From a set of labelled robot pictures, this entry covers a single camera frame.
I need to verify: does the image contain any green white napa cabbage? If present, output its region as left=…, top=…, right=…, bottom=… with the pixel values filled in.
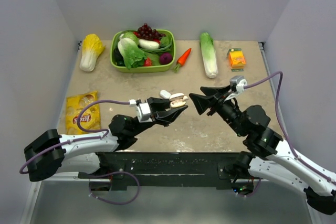
left=199, top=32, right=218, bottom=79

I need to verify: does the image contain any yellow lays chips bag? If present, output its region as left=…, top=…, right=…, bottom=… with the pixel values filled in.
left=65, top=90, right=102, bottom=135

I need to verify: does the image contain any green lettuce in basket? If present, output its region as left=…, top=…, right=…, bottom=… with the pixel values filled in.
left=118, top=38, right=147, bottom=69

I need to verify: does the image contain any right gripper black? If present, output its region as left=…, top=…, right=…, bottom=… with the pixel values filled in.
left=188, top=84, right=246, bottom=136

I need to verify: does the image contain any red grape bunch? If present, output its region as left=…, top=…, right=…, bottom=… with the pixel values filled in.
left=133, top=23, right=166, bottom=40

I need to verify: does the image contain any purple onion in basket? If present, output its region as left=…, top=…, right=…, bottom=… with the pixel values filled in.
left=159, top=52, right=173, bottom=65

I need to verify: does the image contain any orange juice carton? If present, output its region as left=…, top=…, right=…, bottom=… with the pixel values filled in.
left=227, top=48, right=246, bottom=71

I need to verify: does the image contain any pink earbud charging case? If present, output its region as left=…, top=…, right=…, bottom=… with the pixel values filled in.
left=169, top=93, right=188, bottom=109

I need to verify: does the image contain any green plastic basket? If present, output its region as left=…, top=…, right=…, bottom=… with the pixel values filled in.
left=109, top=29, right=176, bottom=73

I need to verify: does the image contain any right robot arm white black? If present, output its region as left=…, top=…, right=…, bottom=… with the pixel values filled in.
left=190, top=82, right=335, bottom=215

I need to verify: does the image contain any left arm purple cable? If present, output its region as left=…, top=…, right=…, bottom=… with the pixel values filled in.
left=19, top=99, right=131, bottom=175

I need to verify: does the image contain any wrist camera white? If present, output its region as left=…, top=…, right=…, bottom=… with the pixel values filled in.
left=225, top=76, right=247, bottom=101
left=129, top=99, right=153, bottom=123

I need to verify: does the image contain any yellow napa cabbage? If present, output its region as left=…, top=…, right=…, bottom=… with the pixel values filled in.
left=79, top=34, right=105, bottom=72

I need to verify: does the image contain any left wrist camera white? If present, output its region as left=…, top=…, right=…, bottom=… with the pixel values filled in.
left=129, top=99, right=153, bottom=123

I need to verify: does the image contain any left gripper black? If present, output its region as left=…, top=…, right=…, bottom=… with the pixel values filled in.
left=130, top=97, right=188, bottom=136

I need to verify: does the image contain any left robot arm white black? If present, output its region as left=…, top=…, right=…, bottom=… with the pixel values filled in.
left=19, top=93, right=188, bottom=182

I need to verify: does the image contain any red strawberry in basket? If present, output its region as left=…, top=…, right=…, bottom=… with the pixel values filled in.
left=143, top=58, right=153, bottom=67

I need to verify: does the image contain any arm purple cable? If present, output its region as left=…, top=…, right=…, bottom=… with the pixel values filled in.
left=19, top=99, right=131, bottom=175
left=246, top=70, right=336, bottom=186

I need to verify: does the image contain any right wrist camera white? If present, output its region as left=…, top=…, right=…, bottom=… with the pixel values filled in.
left=225, top=76, right=247, bottom=101

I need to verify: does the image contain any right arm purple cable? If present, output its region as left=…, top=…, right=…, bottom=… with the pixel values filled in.
left=246, top=70, right=336, bottom=186

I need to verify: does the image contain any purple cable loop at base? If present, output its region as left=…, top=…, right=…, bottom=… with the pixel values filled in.
left=88, top=170, right=141, bottom=205

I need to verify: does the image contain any white radish in basket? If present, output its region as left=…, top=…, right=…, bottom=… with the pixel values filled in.
left=139, top=39, right=160, bottom=50

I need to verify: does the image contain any orange toy carrot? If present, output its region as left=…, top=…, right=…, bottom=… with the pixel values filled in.
left=173, top=48, right=192, bottom=73

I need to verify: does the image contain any white earbud charging case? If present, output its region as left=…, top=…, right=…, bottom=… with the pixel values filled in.
left=159, top=90, right=171, bottom=99

